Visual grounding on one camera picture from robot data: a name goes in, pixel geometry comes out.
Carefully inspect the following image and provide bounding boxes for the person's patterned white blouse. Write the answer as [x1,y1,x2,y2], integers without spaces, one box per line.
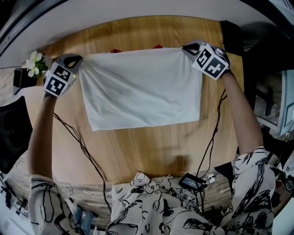
[28,145,276,235]

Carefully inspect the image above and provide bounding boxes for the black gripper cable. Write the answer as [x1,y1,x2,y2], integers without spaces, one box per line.
[196,89,228,214]
[53,112,113,214]

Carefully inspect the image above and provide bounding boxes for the white desk partition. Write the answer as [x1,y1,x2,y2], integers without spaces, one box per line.
[0,0,294,69]

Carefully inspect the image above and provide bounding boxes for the black pen holder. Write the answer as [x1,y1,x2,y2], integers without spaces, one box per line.
[13,67,37,95]

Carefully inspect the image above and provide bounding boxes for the black screen device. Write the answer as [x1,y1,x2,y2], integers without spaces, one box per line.
[179,173,207,191]

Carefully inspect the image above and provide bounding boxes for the light blue desk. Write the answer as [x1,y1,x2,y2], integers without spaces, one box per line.
[277,70,294,138]

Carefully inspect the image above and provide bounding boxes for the person's right forearm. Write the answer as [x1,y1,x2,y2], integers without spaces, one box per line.
[220,72,265,157]

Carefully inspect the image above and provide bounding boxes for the person's left forearm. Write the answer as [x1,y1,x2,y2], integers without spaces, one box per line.
[28,93,57,182]

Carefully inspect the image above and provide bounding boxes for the white potted flowers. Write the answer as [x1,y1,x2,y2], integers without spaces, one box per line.
[26,50,49,78]

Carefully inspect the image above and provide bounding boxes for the white and blue raglan shirt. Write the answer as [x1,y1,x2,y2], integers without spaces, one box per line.
[79,43,203,132]

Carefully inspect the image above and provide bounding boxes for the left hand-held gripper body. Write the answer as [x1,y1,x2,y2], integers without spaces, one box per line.
[43,60,77,98]

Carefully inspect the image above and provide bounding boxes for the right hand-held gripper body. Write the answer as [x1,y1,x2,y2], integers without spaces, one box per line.
[191,43,231,81]

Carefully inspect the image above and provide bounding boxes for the black pouch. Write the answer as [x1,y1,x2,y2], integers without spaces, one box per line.
[220,20,244,56]

